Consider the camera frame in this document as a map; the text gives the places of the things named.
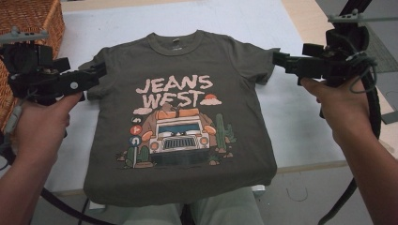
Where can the person's right hand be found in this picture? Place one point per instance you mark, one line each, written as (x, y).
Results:
(344, 112)

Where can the person's left hand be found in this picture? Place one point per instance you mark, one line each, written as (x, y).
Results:
(40, 131)

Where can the white table foot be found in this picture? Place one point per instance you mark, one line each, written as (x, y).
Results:
(259, 190)

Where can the dark grey floor plate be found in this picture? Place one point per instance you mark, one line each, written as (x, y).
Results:
(390, 118)

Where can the black metal stand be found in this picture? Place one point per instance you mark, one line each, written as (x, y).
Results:
(356, 6)

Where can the olive green printed t-shirt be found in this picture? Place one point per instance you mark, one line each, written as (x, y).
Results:
(187, 62)

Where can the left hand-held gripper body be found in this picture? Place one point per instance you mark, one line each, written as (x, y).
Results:
(34, 78)

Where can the grey floor mat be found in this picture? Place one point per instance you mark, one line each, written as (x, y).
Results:
(385, 50)

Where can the woven wicker basket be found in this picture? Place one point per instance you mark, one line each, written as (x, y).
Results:
(31, 15)

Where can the person's leg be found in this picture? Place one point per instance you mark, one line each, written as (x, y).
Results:
(153, 215)
(225, 209)

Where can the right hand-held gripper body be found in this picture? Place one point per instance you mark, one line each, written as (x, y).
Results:
(338, 59)

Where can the person's right leg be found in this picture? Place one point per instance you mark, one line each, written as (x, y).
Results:
(225, 209)

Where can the person's left leg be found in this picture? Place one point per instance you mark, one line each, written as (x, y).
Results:
(153, 215)

